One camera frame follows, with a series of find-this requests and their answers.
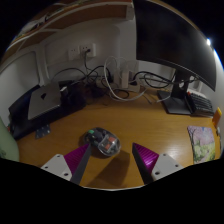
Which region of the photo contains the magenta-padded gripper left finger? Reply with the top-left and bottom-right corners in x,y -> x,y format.
40,143 -> 93,185

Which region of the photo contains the transparent computer mouse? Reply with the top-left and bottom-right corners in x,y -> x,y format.
83,127 -> 122,157

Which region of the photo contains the silver mini computer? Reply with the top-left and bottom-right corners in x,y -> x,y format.
27,82 -> 63,121

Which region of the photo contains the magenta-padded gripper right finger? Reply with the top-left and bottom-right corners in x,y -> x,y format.
131,142 -> 184,185

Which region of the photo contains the black curved monitor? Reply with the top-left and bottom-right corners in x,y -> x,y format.
133,0 -> 218,116

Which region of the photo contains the white wall socket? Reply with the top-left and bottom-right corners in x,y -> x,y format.
67,43 -> 97,61

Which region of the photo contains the wooden wall shelf unit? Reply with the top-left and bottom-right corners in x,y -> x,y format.
3,0 -> 134,58

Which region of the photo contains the white power strip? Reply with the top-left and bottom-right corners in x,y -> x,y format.
114,68 -> 141,94

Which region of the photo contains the black mechanical keyboard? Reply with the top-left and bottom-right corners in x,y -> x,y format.
186,90 -> 215,118

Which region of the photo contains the black power cable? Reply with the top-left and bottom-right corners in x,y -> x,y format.
49,49 -> 114,88

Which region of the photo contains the black monitor cable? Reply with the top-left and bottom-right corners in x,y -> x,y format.
133,70 -> 178,90

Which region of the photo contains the small metal bracket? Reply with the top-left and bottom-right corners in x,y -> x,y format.
35,124 -> 52,140

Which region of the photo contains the cherry blossom print mouse pad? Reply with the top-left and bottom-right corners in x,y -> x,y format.
187,125 -> 217,165

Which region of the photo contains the white cable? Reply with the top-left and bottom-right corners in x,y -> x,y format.
103,56 -> 148,102

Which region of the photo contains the pale green jug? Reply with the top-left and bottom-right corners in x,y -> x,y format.
0,116 -> 20,163

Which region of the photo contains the black dock box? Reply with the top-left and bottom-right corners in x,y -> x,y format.
8,83 -> 88,141

